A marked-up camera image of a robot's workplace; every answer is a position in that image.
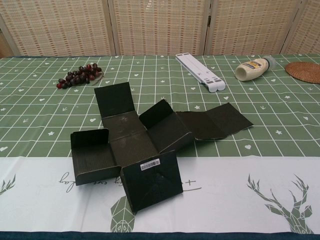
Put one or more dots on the black foldable cardboard box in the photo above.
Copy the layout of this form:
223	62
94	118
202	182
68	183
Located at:
130	140

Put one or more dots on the white folding laptop stand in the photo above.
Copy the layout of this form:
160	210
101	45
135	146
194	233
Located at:
200	72

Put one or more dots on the dark red grape bunch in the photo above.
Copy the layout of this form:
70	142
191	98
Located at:
77	76

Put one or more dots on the green white deer tablecloth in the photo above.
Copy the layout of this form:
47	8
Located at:
225	187

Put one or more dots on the bamboo folding screen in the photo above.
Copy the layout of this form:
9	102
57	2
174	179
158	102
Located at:
160	25

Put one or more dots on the cream mayonnaise squeeze bottle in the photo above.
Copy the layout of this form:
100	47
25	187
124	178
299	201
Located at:
250	70

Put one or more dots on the round woven brown coaster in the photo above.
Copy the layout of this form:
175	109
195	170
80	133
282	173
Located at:
305	72

